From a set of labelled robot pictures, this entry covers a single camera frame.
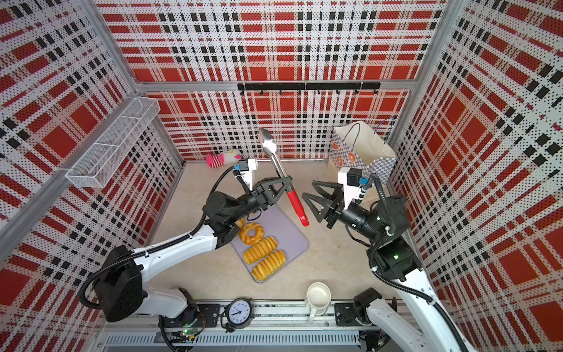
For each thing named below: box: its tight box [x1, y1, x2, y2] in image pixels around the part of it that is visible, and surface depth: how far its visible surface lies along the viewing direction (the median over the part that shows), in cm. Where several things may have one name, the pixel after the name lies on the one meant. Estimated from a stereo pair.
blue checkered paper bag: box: [328, 121, 398, 185], surface depth 93 cm
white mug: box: [305, 282, 332, 325], surface depth 76 cm
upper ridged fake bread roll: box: [242, 236, 279, 265], surface depth 88 cm
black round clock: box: [220, 297, 255, 333], surface depth 73 cm
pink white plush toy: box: [205, 148, 243, 169], surface depth 117 cm
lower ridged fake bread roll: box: [252, 250, 287, 281], surface depth 84 cm
